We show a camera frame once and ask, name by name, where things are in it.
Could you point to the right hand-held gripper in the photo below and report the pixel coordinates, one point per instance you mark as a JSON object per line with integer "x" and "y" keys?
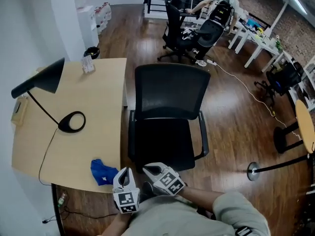
{"x": 169, "y": 182}

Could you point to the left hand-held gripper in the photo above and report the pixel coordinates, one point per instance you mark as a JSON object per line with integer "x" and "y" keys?
{"x": 126, "y": 200}

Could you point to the blue cloth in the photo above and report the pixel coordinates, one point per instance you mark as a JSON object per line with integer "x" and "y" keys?
{"x": 102, "y": 172}

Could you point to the black office chair seat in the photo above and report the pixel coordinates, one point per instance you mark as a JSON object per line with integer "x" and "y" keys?
{"x": 163, "y": 144}

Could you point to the person's left forearm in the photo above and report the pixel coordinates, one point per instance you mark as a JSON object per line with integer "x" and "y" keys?
{"x": 118, "y": 224}

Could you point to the person's right forearm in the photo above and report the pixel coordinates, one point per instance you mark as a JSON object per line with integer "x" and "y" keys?
{"x": 199, "y": 198}

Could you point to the person's black shoe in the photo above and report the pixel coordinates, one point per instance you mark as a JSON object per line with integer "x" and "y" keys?
{"x": 147, "y": 190}

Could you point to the person's beige shirt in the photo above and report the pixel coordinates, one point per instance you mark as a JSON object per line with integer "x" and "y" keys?
{"x": 177, "y": 217}

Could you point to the plastic bottle green label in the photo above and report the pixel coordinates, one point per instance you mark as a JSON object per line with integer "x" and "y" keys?
{"x": 62, "y": 200}

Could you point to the light wooden desk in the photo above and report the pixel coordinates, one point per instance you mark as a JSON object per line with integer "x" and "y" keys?
{"x": 93, "y": 122}

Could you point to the black mesh office chair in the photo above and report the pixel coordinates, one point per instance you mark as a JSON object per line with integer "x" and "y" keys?
{"x": 169, "y": 92}

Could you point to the black pole with round base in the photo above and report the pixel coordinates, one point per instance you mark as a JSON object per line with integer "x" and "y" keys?
{"x": 253, "y": 172}

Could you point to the white power strip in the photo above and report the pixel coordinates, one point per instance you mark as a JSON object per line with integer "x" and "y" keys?
{"x": 211, "y": 62}

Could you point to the wooden tissue box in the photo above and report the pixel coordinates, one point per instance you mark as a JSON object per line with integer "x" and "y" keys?
{"x": 19, "y": 110}

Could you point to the black desk lamp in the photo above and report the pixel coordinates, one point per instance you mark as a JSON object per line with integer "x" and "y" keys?
{"x": 41, "y": 80}

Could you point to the black trash bin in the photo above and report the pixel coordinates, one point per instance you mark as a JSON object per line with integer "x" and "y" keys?
{"x": 91, "y": 52}

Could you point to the round wooden table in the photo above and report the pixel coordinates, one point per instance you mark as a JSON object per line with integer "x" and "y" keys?
{"x": 305, "y": 122}

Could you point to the white table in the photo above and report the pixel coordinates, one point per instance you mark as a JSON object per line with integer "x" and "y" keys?
{"x": 240, "y": 32}
{"x": 265, "y": 44}

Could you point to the pack of water bottles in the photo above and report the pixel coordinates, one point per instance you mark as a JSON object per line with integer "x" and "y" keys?
{"x": 103, "y": 16}

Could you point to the white water dispenser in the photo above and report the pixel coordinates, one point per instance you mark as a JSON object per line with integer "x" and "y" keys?
{"x": 86, "y": 21}

